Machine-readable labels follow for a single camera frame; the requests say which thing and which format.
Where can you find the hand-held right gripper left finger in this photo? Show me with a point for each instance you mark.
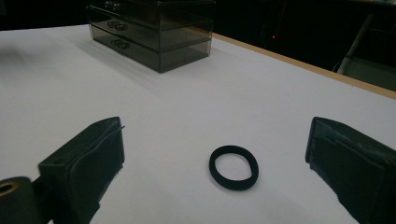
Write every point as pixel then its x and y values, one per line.
pixel 84 168

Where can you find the grey metal stand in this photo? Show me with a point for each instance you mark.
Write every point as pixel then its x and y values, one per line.
pixel 370 70

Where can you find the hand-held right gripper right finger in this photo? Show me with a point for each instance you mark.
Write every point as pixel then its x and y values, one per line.
pixel 355 168

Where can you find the smoky clear drawer organizer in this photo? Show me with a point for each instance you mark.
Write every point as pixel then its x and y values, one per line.
pixel 149 37

